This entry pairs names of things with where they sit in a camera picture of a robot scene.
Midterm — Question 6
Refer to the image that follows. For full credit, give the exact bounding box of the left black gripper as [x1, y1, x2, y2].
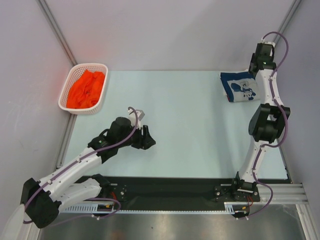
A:
[117, 122, 155, 150]

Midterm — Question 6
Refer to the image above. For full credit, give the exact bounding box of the blue t shirt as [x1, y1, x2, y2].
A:
[220, 71, 260, 103]

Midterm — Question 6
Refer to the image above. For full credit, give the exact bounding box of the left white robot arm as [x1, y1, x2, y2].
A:
[20, 117, 156, 229]

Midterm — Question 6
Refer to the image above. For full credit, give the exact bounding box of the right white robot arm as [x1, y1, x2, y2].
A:
[230, 41, 291, 201]

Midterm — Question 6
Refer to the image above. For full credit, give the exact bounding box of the orange t shirt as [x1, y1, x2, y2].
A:
[66, 69, 105, 109]

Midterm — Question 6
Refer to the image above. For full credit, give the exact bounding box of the white plastic laundry basket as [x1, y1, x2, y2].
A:
[58, 63, 108, 115]

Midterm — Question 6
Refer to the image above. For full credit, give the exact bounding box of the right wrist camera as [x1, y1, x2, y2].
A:
[261, 39, 276, 47]

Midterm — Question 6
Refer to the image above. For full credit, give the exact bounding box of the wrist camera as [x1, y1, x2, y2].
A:
[261, 39, 276, 47]
[127, 109, 145, 129]

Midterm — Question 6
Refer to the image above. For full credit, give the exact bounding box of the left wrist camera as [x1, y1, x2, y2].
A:
[127, 109, 145, 129]

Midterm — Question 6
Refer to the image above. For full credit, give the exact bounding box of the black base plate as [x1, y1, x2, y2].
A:
[74, 175, 291, 212]

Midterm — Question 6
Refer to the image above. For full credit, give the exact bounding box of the right corner aluminium post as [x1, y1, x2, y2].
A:
[277, 0, 304, 36]

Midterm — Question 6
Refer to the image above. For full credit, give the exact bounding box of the corner aluminium post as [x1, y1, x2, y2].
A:
[36, 0, 78, 66]
[277, 0, 304, 36]

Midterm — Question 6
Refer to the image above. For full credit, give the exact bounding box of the aluminium extrusion rail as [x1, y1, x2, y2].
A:
[62, 184, 309, 216]

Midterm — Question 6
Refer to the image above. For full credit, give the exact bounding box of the left corner aluminium post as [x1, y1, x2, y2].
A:
[36, 0, 78, 66]

